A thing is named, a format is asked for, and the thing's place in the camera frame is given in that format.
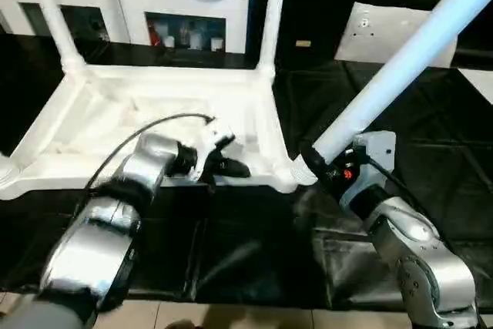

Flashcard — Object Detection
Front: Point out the flat white board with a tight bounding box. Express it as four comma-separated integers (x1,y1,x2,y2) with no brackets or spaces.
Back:
461,69,493,106

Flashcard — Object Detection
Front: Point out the white plastic table top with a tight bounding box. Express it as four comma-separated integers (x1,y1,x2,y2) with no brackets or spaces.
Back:
0,63,313,203

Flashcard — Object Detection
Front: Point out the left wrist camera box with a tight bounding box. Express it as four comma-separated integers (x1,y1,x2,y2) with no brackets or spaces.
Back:
185,119,236,180

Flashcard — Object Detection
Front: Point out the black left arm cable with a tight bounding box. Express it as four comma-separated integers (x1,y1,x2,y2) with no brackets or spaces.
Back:
73,112,216,218

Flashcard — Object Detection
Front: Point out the black work mat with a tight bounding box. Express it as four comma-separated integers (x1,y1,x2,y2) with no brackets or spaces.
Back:
0,32,493,307

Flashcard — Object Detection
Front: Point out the white plastic bag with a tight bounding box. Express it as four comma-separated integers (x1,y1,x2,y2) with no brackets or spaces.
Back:
333,2,460,69

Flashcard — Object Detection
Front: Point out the white cabinet with glass doors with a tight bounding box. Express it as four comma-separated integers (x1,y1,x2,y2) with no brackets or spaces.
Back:
0,0,252,54

